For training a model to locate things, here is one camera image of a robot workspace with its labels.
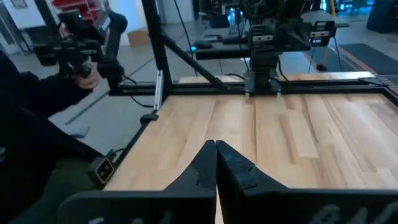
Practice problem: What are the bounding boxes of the person's hand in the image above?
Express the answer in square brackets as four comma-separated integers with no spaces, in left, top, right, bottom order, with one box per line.
[73,63,101,91]

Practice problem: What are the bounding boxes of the small table-level camera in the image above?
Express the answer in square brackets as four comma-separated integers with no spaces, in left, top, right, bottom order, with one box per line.
[88,156,116,185]

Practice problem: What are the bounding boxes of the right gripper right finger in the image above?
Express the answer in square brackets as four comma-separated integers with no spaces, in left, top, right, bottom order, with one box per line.
[216,140,398,224]

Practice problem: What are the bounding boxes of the person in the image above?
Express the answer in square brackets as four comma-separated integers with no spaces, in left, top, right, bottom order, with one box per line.
[0,51,105,224]

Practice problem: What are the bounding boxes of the cardboard box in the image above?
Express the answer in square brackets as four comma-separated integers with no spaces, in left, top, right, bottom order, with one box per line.
[126,28,150,48]

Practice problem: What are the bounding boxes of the white light bar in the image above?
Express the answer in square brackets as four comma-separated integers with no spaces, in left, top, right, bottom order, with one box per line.
[154,69,165,111]

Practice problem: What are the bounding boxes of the black device white label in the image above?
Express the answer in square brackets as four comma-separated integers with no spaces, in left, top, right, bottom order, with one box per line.
[310,20,337,48]

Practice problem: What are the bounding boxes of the black hazard-striped floor mat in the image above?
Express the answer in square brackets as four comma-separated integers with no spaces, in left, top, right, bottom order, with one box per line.
[337,42,398,94]

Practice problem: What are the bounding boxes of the large black bin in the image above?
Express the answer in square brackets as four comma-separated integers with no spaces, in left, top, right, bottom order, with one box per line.
[366,0,398,34]

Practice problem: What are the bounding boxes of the black aluminium rig frame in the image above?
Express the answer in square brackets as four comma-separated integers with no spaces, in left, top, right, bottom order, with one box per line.
[107,0,398,166]

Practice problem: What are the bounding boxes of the black computer mouse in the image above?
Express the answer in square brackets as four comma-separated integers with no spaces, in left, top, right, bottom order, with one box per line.
[190,40,214,51]

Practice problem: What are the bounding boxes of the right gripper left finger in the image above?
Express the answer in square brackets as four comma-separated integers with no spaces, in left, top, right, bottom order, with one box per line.
[57,139,218,224]

